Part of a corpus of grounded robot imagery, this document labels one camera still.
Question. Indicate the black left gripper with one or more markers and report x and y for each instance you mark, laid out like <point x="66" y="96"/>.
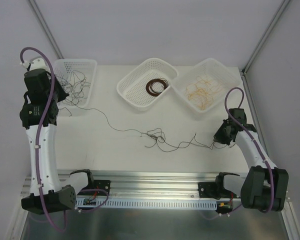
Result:
<point x="60" y="92"/>

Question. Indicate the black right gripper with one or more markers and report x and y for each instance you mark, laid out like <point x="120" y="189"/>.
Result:
<point x="220" y="136"/>

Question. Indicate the brown yellow wire ball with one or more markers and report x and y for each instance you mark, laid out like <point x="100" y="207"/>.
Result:
<point x="217" y="145"/>

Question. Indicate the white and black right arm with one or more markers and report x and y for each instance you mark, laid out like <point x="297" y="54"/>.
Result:
<point x="265" y="185"/>

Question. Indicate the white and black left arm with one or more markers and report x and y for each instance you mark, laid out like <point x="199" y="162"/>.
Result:
<point x="39" y="114"/>

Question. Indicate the white basket left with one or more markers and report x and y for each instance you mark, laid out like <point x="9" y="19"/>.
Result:
<point x="77" y="77"/>

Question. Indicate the white basket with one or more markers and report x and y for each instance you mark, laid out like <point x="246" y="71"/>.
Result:
<point x="147" y="83"/>
<point x="77" y="77"/>
<point x="201" y="90"/>

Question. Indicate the white basket right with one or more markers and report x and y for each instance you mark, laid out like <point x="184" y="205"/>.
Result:
<point x="201" y="90"/>

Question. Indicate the small connector board right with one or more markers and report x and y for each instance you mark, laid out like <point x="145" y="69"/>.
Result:
<point x="226" y="205"/>

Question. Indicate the white basket middle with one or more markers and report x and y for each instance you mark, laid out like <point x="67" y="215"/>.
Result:
<point x="147" y="83"/>

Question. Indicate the small green circuit board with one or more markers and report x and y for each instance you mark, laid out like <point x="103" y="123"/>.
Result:
<point x="90" y="202"/>

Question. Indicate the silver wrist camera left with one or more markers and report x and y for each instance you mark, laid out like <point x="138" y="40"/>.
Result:
<point x="35" y="63"/>

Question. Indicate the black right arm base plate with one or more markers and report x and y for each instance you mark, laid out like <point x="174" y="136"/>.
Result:
<point x="209" y="189"/>

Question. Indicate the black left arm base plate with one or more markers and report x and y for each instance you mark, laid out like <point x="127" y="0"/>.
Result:
<point x="104" y="185"/>

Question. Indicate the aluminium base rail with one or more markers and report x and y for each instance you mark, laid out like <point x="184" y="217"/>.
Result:
<point x="153" y="185"/>

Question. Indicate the white slotted cable duct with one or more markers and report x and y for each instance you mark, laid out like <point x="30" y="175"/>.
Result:
<point x="192" y="204"/>

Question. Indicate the aluminium frame post right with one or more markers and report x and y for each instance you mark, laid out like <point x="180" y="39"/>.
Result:
<point x="266" y="34"/>

